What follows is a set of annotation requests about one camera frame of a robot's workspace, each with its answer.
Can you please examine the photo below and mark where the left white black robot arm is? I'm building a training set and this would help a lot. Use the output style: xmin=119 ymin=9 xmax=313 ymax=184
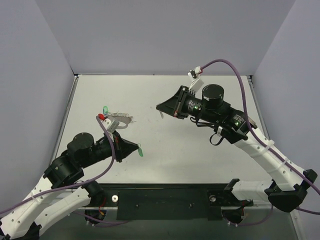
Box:
xmin=0 ymin=132 xmax=139 ymax=240

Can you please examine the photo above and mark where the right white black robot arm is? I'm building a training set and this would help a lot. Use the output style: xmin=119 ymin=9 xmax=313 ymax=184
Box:
xmin=156 ymin=84 xmax=318 ymax=213

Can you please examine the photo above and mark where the green blue key tag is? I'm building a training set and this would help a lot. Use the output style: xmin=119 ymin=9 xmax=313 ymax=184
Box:
xmin=103 ymin=106 xmax=109 ymax=116

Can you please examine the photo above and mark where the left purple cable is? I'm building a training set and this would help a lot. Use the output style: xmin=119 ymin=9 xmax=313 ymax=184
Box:
xmin=0 ymin=114 xmax=117 ymax=218

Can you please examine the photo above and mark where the purple cable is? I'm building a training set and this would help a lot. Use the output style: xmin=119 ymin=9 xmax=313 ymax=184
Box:
xmin=0 ymin=114 xmax=117 ymax=218
xmin=194 ymin=59 xmax=320 ymax=215

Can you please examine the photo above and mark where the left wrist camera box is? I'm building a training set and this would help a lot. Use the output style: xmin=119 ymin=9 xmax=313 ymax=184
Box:
xmin=96 ymin=113 xmax=120 ymax=134

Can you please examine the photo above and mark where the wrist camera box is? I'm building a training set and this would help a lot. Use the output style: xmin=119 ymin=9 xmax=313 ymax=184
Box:
xmin=96 ymin=113 xmax=120 ymax=134
xmin=187 ymin=66 xmax=204 ymax=95

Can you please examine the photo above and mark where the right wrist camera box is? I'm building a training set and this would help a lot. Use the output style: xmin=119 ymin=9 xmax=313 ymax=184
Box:
xmin=187 ymin=66 xmax=204 ymax=95

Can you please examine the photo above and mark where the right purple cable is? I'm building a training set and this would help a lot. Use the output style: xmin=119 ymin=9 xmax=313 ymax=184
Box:
xmin=194 ymin=59 xmax=320 ymax=215

